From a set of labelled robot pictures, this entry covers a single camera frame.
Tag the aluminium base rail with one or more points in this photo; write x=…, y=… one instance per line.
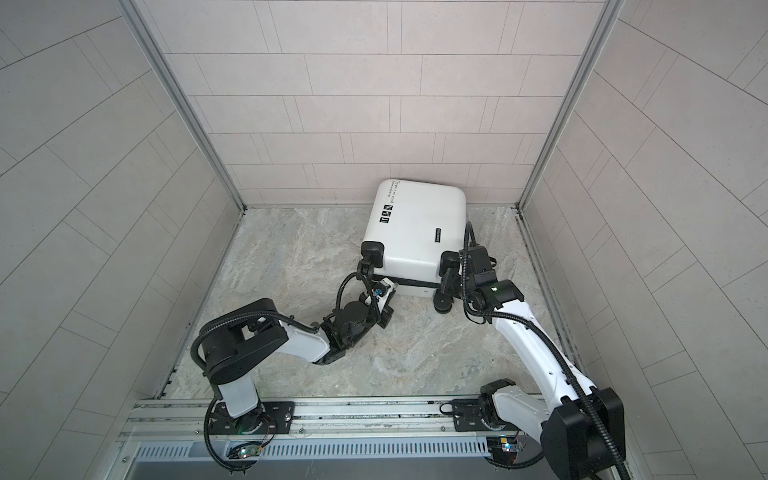
x=352, y=428

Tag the black mounting plate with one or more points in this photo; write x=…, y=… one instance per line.
x=271, y=417
x=473, y=415

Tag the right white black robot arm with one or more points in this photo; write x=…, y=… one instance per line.
x=580, y=428

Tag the aluminium corner post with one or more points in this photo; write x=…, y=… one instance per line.
x=605, y=22
x=139, y=29

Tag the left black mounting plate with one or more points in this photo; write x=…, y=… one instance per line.
x=271, y=417

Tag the green circuit board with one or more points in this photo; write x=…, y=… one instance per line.
x=504, y=449
x=248, y=450

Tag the right aluminium corner post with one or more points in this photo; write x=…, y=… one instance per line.
x=605, y=22

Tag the left aluminium corner post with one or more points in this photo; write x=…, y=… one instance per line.
x=139, y=29

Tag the right green circuit board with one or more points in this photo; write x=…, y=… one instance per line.
x=504, y=449

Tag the left green circuit board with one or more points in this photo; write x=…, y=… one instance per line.
x=248, y=450

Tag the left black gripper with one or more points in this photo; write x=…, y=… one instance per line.
x=385, y=318

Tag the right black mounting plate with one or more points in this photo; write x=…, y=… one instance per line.
x=473, y=415

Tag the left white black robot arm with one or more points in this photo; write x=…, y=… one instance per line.
x=229, y=347

